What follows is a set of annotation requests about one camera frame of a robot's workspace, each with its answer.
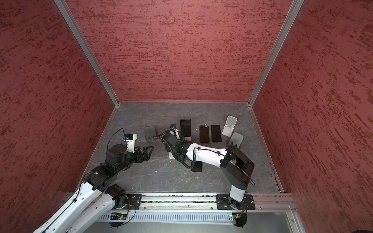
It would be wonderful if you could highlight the aluminium frame rail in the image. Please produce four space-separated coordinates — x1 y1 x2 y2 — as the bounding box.
66 191 297 212

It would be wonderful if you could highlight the black phone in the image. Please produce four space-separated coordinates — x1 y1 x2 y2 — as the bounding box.
180 119 191 137
211 125 222 143

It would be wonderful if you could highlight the right corner aluminium post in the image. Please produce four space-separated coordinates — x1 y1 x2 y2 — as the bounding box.
248 0 304 108

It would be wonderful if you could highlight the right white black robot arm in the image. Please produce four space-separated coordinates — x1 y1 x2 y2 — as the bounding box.
154 130 254 203

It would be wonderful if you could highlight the corner aluminium post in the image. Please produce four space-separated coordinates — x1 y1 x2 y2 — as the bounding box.
54 0 119 107
248 0 304 108

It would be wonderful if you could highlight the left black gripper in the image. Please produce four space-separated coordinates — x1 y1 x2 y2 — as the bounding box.
116 145 154 174

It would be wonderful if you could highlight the white slotted cable duct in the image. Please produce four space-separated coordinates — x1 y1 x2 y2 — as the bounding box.
97 212 234 225

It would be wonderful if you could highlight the purple case phone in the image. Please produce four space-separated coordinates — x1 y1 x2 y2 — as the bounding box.
191 161 203 172

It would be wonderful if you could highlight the left corner aluminium post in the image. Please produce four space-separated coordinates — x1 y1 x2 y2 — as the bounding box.
54 0 119 107

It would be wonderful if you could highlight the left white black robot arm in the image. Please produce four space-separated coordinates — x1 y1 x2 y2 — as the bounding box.
35 144 154 233

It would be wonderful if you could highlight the white phone stand front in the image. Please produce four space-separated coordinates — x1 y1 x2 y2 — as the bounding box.
169 152 175 160

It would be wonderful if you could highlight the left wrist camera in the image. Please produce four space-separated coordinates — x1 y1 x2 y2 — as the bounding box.
123 134 137 153

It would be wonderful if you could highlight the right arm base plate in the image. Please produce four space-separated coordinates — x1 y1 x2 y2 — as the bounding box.
216 194 255 211

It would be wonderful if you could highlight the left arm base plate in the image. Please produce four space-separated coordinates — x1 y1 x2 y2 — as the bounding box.
123 194 143 210

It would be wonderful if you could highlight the grey stand wooden base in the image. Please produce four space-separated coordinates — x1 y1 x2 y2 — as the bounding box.
227 132 244 149

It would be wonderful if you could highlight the silver edged phone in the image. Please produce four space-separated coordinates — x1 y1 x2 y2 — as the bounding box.
199 124 210 143

